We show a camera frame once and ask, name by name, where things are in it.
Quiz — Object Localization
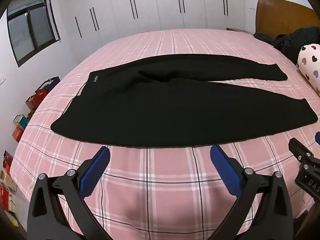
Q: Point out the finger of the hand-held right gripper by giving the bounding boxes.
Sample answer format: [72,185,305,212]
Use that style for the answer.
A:
[288,137,313,161]

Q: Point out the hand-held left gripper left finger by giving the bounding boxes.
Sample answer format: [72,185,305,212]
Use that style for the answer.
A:
[27,146,112,240]

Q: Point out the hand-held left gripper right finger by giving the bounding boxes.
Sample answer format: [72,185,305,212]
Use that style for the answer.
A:
[210,144,298,240]

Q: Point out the black pants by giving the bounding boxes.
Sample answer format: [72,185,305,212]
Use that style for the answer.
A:
[50,54,318,147]

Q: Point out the dark wooden furniture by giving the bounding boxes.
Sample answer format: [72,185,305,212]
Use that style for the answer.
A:
[294,200,320,240]

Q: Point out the pink plaid bed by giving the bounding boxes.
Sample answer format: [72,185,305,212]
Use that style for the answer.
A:
[9,28,320,240]

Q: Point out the heart print pillow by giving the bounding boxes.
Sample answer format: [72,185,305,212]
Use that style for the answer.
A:
[297,44,320,94]

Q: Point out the pile of colourful boxes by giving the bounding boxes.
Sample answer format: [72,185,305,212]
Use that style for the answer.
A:
[0,114,30,228]

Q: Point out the red paper bag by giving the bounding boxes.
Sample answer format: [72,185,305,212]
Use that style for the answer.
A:
[25,90,48,111]

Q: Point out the blue paper bag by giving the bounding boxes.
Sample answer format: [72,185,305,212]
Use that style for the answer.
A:
[35,77,61,93]

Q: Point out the black garment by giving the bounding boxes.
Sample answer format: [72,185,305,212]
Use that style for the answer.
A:
[253,27,320,58]

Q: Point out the wooden headboard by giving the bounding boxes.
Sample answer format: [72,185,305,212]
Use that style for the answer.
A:
[255,0,320,48]

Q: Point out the dark framed window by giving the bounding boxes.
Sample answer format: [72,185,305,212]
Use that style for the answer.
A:
[6,0,61,67]

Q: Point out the white wardrobe with black handles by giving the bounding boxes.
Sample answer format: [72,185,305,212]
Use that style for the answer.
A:
[49,0,247,47]

